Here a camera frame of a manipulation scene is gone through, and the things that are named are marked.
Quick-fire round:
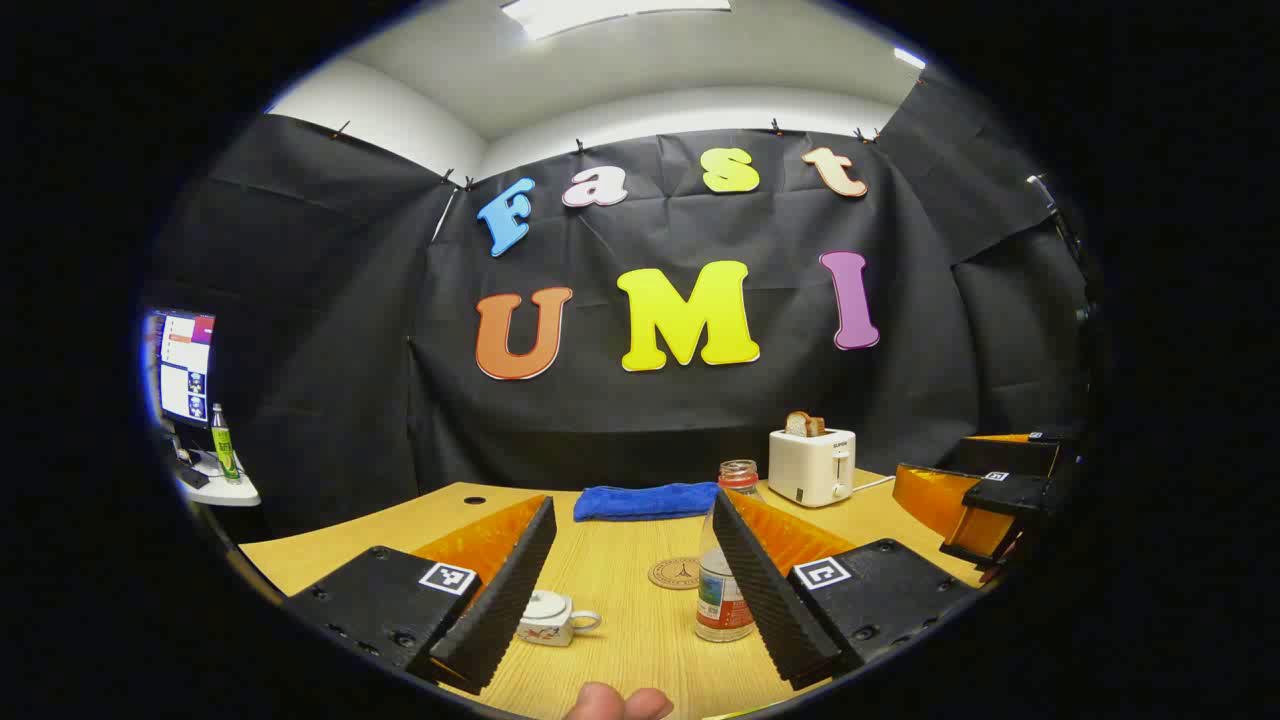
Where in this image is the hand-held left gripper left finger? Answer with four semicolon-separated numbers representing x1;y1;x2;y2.
283;495;558;696

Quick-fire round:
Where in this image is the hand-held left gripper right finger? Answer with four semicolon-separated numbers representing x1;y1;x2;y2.
712;488;981;691

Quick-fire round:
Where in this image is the white teacup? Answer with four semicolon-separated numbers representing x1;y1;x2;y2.
517;612;603;648

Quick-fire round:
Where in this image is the clear plastic water bottle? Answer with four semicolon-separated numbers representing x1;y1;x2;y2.
695;459;766;643

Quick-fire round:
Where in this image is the round wooden coaster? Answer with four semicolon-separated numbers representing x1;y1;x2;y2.
648;556;703;591

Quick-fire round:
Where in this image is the green drink bottle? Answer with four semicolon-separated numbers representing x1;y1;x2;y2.
211;403;241;484

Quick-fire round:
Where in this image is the white toaster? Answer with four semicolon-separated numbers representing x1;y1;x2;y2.
768;428;858;508

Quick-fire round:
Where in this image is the blue towel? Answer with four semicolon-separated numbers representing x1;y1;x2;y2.
573;482;721;523

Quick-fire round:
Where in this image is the black backdrop cloth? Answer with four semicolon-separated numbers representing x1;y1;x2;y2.
150;65;1101;541

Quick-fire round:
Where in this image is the white side table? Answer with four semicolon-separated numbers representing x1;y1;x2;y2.
175;450;262;508

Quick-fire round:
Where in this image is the computer monitor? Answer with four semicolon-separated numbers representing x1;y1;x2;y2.
145;308;217;431

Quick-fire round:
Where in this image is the ceiling light panel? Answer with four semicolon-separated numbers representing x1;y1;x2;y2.
500;0;733;41

